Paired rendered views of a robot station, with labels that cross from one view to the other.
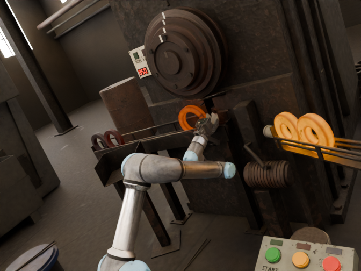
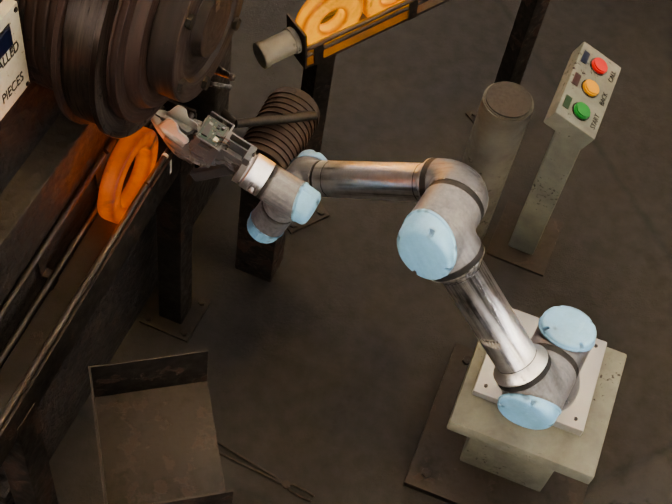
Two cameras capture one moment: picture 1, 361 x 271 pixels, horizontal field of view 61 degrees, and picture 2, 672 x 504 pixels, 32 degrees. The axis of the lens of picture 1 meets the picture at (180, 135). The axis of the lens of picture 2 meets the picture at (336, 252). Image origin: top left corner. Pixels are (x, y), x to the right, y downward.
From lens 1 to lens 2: 2.64 m
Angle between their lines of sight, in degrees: 91
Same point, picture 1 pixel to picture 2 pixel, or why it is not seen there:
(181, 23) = not seen: outside the picture
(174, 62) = (225, 13)
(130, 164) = (464, 225)
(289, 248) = (576, 93)
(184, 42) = not seen: outside the picture
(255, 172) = (294, 143)
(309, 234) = (500, 96)
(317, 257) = (588, 73)
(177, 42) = not seen: outside the picture
